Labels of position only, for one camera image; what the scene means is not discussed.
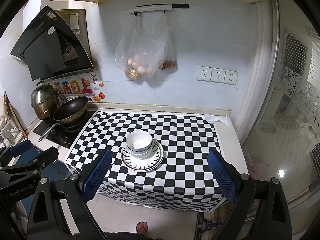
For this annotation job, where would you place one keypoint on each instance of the middle wall socket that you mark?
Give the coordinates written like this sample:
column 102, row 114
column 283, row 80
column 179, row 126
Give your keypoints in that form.
column 218, row 75

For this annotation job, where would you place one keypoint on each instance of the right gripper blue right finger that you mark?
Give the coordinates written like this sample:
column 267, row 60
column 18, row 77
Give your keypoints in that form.
column 225, row 174

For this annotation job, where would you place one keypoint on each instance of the wall socket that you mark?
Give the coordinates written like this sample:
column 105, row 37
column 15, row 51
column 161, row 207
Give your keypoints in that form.
column 218, row 75
column 231, row 77
column 203, row 73

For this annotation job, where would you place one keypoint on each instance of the plastic bag with eggs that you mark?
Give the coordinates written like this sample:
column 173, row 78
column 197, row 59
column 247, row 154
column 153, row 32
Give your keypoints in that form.
column 141, row 53

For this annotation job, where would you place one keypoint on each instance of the right wall socket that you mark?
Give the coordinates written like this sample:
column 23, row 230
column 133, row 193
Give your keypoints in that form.
column 231, row 77

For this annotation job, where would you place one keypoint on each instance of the left wall socket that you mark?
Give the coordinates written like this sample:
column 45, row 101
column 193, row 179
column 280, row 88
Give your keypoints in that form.
column 203, row 73

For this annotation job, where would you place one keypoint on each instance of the black white checkered mat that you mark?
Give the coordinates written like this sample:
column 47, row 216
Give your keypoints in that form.
column 174, row 176

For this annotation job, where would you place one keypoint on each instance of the colourful wall sticker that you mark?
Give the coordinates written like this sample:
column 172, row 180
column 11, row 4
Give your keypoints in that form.
column 89, row 85

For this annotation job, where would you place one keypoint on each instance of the white cloth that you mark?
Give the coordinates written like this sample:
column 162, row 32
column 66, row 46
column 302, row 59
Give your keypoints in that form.
column 212, row 119

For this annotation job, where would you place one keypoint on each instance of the white wall hook rail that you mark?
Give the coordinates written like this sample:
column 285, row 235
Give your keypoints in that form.
column 157, row 7

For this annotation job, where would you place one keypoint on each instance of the white bowl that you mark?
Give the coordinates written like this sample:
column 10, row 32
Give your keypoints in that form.
column 139, row 143

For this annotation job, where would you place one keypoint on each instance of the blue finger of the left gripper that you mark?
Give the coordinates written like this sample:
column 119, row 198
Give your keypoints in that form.
column 33, row 160
column 20, row 148

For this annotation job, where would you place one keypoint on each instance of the plastic bag red contents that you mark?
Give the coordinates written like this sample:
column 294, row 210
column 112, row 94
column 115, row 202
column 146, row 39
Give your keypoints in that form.
column 169, row 59

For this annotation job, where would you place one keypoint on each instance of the blue leaf pattern plate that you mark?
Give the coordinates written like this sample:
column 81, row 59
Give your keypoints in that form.
column 152, row 160

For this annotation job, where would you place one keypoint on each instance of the black range hood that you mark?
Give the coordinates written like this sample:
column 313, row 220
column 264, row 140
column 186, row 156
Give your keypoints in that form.
column 55, row 43

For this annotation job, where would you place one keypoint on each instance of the steel steamer pot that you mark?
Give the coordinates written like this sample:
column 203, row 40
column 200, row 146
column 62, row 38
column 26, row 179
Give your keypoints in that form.
column 45, row 100

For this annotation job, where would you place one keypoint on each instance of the right foot in sandal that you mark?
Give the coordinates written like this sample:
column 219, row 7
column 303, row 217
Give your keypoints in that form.
column 142, row 228

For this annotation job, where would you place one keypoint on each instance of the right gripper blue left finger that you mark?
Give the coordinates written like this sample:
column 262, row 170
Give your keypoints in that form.
column 93, row 174

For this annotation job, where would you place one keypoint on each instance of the black frying pan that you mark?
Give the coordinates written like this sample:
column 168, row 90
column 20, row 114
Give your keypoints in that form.
column 67, row 113

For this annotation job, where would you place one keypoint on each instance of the glass sliding door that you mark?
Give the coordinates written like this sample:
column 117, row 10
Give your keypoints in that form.
column 284, row 142

